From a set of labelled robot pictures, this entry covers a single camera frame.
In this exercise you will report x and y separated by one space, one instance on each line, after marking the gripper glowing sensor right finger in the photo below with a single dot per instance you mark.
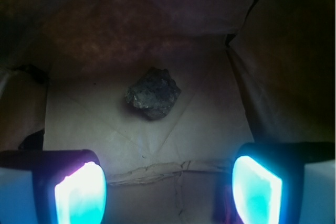
285 182

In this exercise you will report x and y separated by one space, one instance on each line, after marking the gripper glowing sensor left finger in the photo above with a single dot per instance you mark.
52 187

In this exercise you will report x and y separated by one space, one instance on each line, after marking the dark grey rock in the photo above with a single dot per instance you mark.
155 93

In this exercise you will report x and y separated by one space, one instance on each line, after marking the brown paper bag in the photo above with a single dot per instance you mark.
249 71

